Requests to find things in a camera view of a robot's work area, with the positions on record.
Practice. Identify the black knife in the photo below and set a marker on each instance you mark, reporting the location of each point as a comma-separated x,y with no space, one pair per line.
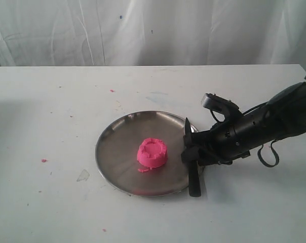
192,167

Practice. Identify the white backdrop curtain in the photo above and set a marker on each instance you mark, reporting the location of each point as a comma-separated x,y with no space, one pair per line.
113,33

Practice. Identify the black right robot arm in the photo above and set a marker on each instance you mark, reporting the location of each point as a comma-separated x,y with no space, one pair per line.
281,117

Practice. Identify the round stainless steel plate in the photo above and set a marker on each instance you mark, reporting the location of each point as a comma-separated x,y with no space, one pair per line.
116,154

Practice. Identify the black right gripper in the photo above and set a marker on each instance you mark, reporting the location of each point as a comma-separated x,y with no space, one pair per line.
222,144

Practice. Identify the pink dough strip crumb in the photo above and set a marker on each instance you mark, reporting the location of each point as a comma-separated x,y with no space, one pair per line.
143,170

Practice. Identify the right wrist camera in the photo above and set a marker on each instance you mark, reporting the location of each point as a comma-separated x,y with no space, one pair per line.
215,103

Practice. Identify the pink clay lump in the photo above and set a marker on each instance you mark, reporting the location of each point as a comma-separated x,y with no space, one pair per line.
152,153

